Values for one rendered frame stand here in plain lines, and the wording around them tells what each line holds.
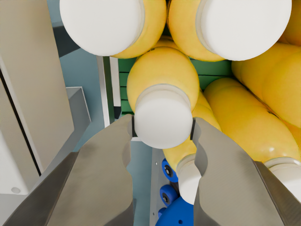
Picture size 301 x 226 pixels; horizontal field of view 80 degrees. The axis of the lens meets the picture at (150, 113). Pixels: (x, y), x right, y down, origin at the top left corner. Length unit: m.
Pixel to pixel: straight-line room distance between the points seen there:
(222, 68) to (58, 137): 0.26
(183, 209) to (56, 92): 0.27
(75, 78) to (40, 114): 1.20
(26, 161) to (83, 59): 1.17
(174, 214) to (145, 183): 1.56
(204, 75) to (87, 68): 1.09
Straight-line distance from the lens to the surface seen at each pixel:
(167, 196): 0.38
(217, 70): 0.32
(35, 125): 0.19
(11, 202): 0.91
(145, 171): 1.77
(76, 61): 1.35
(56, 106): 0.22
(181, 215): 0.34
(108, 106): 0.25
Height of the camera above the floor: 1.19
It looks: 60 degrees down
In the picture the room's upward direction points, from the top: 174 degrees counter-clockwise
